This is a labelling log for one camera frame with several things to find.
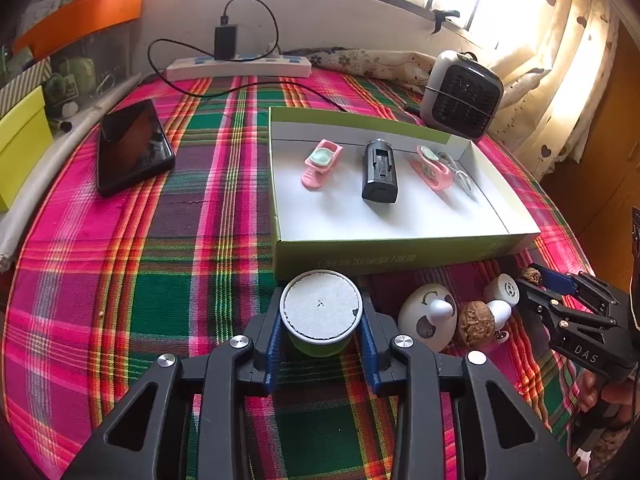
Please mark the green white suction holder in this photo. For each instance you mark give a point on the green white suction holder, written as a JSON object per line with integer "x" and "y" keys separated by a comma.
{"x": 320, "y": 305}

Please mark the white panda toy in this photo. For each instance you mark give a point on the white panda toy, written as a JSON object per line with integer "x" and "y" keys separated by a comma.
{"x": 425, "y": 315}

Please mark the person's right hand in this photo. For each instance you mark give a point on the person's right hand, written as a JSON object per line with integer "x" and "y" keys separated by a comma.
{"x": 620, "y": 400}

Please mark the pink clip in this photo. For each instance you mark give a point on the pink clip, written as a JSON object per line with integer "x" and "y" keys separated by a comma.
{"x": 320, "y": 160}

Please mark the plaid blanket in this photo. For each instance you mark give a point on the plaid blanket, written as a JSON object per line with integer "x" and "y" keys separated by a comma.
{"x": 150, "y": 285}

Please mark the green white cardboard box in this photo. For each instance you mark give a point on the green white cardboard box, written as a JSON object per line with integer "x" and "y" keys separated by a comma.
{"x": 400, "y": 210}

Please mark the small walnut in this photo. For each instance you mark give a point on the small walnut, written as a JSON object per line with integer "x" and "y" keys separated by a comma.
{"x": 476, "y": 324}

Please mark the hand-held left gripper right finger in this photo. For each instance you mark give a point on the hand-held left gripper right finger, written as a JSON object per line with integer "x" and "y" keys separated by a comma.
{"x": 372, "y": 355}

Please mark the black charger adapter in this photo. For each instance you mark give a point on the black charger adapter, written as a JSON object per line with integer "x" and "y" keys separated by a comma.
{"x": 225, "y": 42}

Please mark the yellow-green box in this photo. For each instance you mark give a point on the yellow-green box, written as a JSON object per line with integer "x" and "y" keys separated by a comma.
{"x": 20, "y": 145}

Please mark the black window hook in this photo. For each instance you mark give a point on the black window hook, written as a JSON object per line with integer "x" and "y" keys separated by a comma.
{"x": 442, "y": 15}

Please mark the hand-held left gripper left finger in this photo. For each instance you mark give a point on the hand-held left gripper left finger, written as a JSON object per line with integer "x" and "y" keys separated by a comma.
{"x": 274, "y": 355}

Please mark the floral pillow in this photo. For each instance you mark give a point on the floral pillow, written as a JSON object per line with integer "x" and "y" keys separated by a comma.
{"x": 370, "y": 62}

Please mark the black battery pack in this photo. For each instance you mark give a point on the black battery pack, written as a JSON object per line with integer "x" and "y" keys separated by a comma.
{"x": 380, "y": 175}

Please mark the black smartphone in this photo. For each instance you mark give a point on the black smartphone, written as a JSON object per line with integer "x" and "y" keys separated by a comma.
{"x": 130, "y": 145}

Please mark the green figurine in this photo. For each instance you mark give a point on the green figurine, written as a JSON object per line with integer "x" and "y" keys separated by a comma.
{"x": 75, "y": 80}

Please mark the cream heart-print curtain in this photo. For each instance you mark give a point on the cream heart-print curtain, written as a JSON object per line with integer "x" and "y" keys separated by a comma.
{"x": 565, "y": 60}

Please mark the striped box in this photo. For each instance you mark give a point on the striped box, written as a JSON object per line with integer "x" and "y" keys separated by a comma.
{"x": 20, "y": 90}

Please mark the white mushroom-shaped gadget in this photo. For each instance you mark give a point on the white mushroom-shaped gadget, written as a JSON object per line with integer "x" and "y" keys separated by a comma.
{"x": 500, "y": 312}

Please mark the grey space heater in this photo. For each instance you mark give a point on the grey space heater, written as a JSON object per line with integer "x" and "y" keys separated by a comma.
{"x": 465, "y": 95}

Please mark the white power strip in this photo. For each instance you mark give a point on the white power strip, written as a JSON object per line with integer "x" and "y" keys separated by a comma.
{"x": 280, "y": 66}

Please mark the large walnut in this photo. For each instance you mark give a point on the large walnut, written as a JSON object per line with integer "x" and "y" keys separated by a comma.
{"x": 531, "y": 276}

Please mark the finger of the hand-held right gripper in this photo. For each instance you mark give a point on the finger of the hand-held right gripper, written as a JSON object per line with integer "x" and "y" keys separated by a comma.
{"x": 542, "y": 297}
{"x": 560, "y": 280}

